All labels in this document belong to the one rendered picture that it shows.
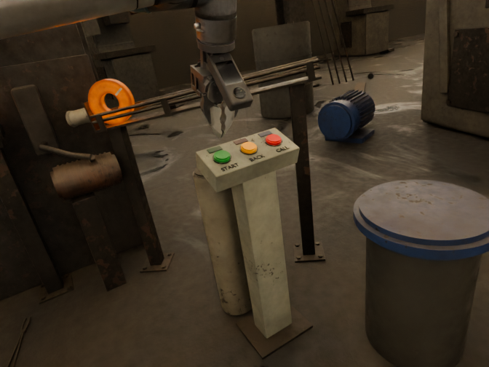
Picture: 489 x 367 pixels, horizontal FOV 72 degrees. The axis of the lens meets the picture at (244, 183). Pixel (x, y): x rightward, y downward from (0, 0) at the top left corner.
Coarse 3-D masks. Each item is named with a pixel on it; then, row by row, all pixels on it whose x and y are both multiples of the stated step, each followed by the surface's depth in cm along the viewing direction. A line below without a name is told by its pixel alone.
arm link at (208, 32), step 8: (200, 24) 60; (208, 24) 58; (216, 24) 58; (224, 24) 58; (232, 24) 60; (200, 32) 60; (208, 32) 59; (216, 32) 59; (224, 32) 59; (232, 32) 60; (200, 40) 61; (208, 40) 60; (216, 40) 60; (224, 40) 60; (232, 40) 61
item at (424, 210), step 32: (384, 192) 88; (416, 192) 86; (448, 192) 84; (384, 224) 75; (416, 224) 73; (448, 224) 72; (480, 224) 70; (384, 256) 79; (416, 256) 69; (448, 256) 67; (480, 256) 75; (384, 288) 82; (416, 288) 76; (448, 288) 74; (384, 320) 86; (416, 320) 80; (448, 320) 78; (384, 352) 91; (416, 352) 84; (448, 352) 83
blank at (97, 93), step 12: (96, 84) 114; (108, 84) 114; (120, 84) 114; (96, 96) 116; (120, 96) 116; (132, 96) 118; (96, 108) 118; (108, 108) 120; (132, 108) 118; (120, 120) 119
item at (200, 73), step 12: (204, 48) 62; (216, 48) 61; (228, 48) 62; (204, 60) 67; (192, 72) 69; (204, 72) 67; (192, 84) 72; (204, 84) 65; (216, 84) 66; (216, 96) 67
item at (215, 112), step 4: (212, 108) 69; (216, 108) 70; (220, 108) 70; (212, 112) 70; (216, 112) 70; (220, 112) 71; (204, 116) 75; (212, 116) 70; (216, 116) 71; (212, 120) 71; (216, 120) 72; (208, 124) 73; (212, 124) 72; (216, 124) 72; (220, 124) 73; (212, 128) 73; (216, 128) 73; (220, 128) 73; (216, 132) 74; (220, 132) 74; (220, 136) 76
